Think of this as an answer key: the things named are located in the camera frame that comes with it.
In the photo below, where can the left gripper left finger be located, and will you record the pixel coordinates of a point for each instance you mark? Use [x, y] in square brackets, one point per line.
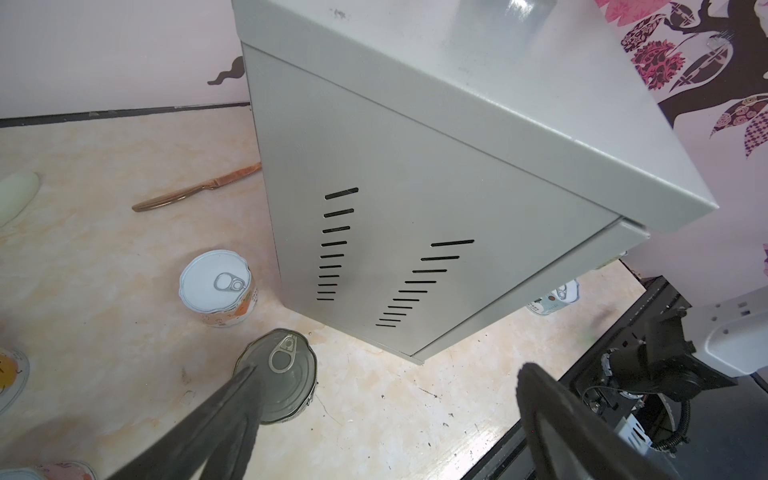
[216, 439]

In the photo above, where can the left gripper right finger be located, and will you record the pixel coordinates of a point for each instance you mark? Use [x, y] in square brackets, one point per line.
[566, 439]

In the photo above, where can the dark grey tin can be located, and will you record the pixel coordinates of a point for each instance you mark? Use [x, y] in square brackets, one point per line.
[287, 366]

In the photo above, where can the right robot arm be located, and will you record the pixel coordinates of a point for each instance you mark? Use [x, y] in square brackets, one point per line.
[684, 353]

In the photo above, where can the light blue white-lid can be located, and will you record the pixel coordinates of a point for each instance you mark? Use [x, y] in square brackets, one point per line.
[556, 300]

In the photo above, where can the orange label white-lid can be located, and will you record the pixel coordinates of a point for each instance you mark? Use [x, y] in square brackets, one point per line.
[218, 286]

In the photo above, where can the pink label white-lid can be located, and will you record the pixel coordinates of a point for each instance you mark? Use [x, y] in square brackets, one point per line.
[67, 470]

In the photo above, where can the yellow label white-lid can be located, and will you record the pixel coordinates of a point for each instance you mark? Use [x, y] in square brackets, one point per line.
[15, 372]

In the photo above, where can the copper table knife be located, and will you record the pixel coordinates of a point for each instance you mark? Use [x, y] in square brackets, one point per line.
[182, 194]

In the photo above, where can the grey metal cabinet box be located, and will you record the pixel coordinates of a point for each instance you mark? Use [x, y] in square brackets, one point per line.
[433, 166]

